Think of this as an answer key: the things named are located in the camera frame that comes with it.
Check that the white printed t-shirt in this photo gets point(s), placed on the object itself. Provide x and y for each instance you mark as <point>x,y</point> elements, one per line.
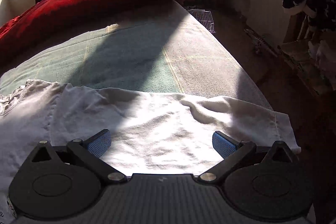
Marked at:
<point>157,121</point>

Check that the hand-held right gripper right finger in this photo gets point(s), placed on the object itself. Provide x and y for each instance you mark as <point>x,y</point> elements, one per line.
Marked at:
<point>223,144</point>

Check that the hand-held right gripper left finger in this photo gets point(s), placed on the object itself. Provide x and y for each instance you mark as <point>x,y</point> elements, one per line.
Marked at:
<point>101,142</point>

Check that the wooden chair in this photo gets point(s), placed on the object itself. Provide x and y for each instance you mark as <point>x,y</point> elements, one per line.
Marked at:
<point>296,53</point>

